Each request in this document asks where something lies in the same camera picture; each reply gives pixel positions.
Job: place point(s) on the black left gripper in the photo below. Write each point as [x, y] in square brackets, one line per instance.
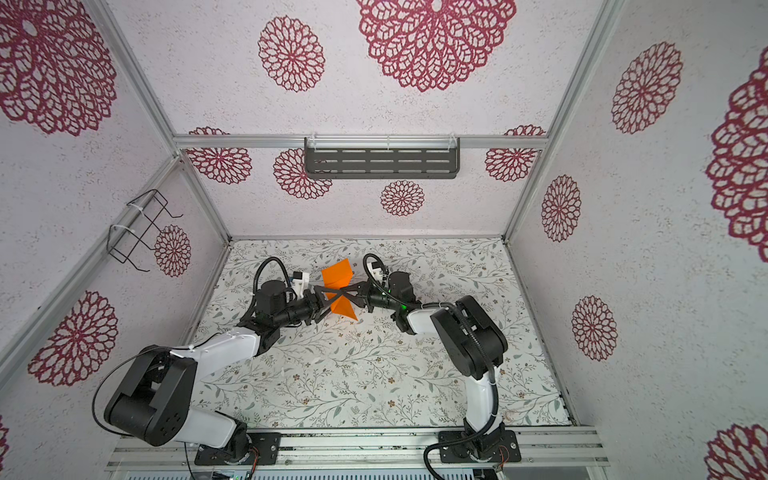
[314, 306]

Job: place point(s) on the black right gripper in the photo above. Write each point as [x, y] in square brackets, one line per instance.
[365, 289]

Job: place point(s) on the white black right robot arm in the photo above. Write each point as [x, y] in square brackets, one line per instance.
[473, 341]

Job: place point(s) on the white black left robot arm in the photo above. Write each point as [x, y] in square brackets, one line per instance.
[153, 402]

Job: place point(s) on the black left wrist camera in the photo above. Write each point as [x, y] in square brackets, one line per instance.
[300, 281]

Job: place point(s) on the grey slotted wall shelf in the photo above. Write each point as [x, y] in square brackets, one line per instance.
[325, 160]

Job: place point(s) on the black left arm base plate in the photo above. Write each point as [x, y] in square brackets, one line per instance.
[252, 449]

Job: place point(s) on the aluminium front rail frame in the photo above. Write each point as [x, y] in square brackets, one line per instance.
[389, 448]

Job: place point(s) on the black wire wall basket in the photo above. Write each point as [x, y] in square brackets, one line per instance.
[126, 236]

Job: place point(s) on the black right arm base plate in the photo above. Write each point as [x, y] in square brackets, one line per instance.
[501, 446]

